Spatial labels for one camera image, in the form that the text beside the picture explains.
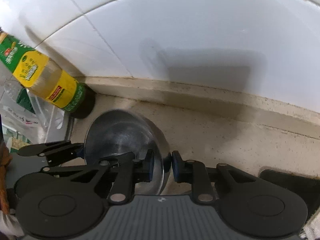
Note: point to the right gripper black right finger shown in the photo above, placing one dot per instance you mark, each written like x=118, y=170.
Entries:
x=208, y=183

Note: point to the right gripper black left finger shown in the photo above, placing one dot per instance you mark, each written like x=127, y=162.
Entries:
x=112, y=178

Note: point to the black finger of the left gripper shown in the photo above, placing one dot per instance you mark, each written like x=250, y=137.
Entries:
x=56, y=153

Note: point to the large steel bowl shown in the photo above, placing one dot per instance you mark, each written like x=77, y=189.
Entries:
x=117, y=132

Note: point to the white plastic storage tub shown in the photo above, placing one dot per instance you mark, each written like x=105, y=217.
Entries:
x=29, y=117

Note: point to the yellow green labelled oil bottle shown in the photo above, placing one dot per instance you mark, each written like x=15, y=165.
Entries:
x=45, y=78

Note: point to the white crumpled cloth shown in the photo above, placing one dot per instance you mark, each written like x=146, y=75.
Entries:
x=311, y=230

